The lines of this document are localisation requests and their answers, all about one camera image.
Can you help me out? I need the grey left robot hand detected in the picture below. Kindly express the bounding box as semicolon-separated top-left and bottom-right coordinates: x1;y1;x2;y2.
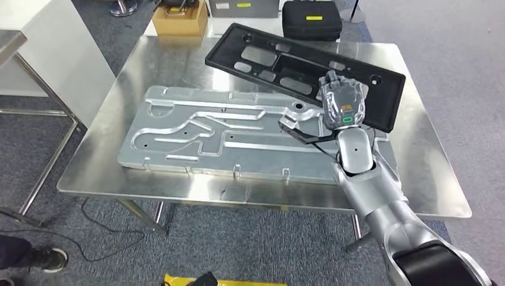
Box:
188;271;219;286

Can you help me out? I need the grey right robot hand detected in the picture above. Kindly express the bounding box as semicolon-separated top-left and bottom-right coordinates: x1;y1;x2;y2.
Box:
317;71;370;131

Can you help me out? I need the black plastic plate part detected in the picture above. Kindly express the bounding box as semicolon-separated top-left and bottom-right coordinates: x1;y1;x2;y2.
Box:
204;23;406;134

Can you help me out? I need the grey metal workbench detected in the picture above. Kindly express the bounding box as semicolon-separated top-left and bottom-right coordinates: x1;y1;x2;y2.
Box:
57;35;473;253

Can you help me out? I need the yellow floor tape square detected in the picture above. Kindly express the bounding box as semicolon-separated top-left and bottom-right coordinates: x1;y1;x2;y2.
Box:
163;273;288;286

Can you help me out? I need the black case yellow label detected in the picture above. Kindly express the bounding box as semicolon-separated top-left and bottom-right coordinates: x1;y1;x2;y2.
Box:
281;0;343;42

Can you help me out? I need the grey round stand base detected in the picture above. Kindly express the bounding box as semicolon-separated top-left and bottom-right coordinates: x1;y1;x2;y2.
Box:
339;0;366;23

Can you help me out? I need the grey aluminium fixture plate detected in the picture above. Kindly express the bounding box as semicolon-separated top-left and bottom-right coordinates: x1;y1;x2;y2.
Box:
117;85;399;186

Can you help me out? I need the grey equipment case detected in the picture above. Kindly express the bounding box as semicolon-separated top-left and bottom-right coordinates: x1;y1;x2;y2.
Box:
208;0;281;19

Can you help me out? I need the person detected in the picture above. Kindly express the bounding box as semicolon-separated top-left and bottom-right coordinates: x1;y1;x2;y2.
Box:
0;235;68;286

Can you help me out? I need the brown cardboard box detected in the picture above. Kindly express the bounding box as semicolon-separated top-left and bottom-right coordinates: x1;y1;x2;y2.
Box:
152;0;208;38

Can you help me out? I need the chrome stool base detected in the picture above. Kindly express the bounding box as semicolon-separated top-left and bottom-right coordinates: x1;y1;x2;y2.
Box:
110;0;138;17

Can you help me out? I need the white cabinet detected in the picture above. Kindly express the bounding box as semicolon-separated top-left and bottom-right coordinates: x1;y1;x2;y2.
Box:
0;0;116;128

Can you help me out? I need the steel side table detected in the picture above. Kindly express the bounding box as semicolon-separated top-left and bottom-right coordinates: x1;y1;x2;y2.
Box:
0;30;86;228

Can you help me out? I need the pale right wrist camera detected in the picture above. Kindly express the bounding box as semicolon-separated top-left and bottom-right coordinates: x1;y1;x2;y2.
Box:
278;114;340;145

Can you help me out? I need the black floor cable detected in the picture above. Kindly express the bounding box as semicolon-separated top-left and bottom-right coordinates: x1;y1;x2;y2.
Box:
0;197;146;263

